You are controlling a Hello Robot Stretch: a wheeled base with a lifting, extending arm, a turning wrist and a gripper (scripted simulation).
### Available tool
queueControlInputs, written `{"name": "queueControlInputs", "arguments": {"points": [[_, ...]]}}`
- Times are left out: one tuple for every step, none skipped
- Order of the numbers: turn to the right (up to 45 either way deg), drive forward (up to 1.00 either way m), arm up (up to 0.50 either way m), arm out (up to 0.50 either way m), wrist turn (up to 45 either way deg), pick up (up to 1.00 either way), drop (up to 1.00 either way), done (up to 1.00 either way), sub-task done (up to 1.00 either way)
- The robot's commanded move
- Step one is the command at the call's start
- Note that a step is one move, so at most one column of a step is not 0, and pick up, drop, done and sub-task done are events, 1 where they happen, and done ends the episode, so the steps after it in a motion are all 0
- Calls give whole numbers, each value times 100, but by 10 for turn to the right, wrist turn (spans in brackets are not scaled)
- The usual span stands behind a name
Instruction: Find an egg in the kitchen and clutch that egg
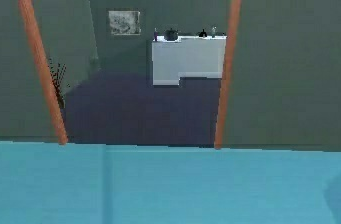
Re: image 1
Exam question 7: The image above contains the white kitchen counter cabinet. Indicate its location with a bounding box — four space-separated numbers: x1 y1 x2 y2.
151 35 228 87

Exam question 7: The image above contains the black kettle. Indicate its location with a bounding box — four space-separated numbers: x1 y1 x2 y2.
164 28 179 42

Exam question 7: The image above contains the dark twiggy house plant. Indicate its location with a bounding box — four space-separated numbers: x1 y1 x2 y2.
47 58 70 110

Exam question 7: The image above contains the grey framed wall picture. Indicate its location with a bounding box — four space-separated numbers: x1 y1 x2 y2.
107 9 142 36

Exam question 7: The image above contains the orange wooden door frame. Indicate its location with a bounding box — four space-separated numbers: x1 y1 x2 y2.
17 0 243 150

